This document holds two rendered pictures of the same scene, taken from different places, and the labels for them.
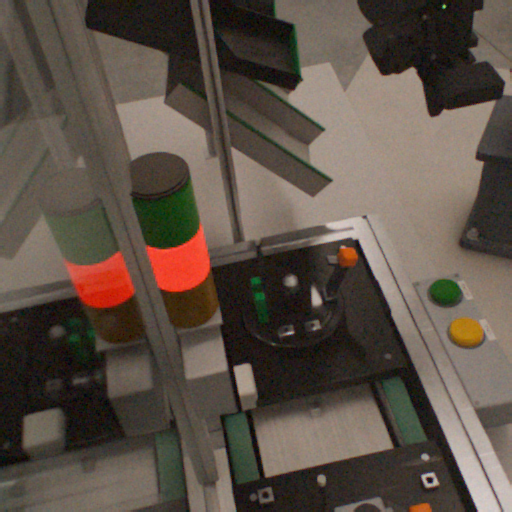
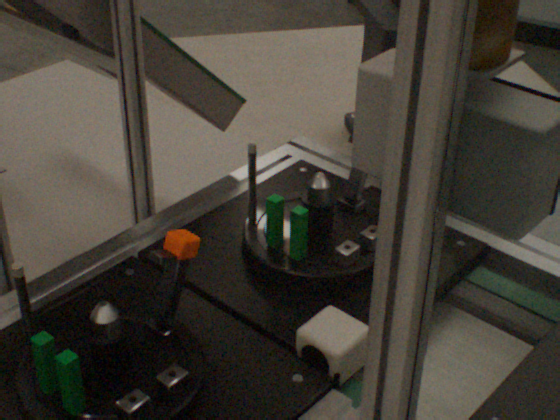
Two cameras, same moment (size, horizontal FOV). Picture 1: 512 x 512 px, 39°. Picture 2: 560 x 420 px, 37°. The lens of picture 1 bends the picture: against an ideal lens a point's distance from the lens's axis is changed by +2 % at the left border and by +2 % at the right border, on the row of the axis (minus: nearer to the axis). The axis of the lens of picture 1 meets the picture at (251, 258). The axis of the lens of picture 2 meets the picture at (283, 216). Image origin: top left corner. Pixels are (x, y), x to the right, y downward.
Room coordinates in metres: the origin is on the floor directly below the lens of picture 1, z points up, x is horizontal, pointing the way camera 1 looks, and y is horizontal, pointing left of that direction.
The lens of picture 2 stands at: (0.16, 0.43, 1.44)
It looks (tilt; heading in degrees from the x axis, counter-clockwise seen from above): 34 degrees down; 315
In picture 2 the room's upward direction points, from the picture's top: 1 degrees clockwise
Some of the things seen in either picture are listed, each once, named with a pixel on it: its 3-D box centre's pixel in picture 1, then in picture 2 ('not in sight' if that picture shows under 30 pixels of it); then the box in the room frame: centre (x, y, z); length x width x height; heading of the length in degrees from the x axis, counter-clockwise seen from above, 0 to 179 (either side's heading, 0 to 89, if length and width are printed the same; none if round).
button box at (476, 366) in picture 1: (463, 347); not in sight; (0.53, -0.26, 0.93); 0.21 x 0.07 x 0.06; 5
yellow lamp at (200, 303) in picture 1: (185, 288); not in sight; (0.40, 0.06, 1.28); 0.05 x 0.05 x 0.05
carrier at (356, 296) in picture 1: (291, 294); (317, 210); (0.60, -0.05, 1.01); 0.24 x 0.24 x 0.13; 5
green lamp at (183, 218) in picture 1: (163, 203); not in sight; (0.40, 0.06, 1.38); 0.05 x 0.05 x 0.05
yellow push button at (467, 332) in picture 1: (466, 333); not in sight; (0.53, -0.26, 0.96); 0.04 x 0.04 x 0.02
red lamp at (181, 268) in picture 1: (175, 248); not in sight; (0.40, 0.06, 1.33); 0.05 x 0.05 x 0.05
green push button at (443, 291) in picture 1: (445, 293); not in sight; (0.60, -0.26, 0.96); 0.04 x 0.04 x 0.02
